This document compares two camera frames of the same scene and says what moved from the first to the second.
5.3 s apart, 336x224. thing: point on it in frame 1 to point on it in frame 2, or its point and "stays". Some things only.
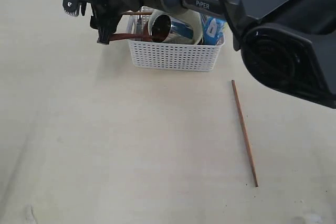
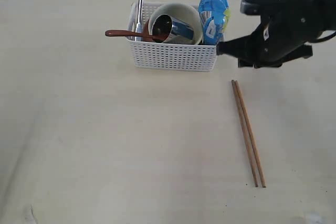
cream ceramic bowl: (191, 17) stays
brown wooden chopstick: (244, 131) stays
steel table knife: (139, 28) stays
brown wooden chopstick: (137, 13) to (258, 153)
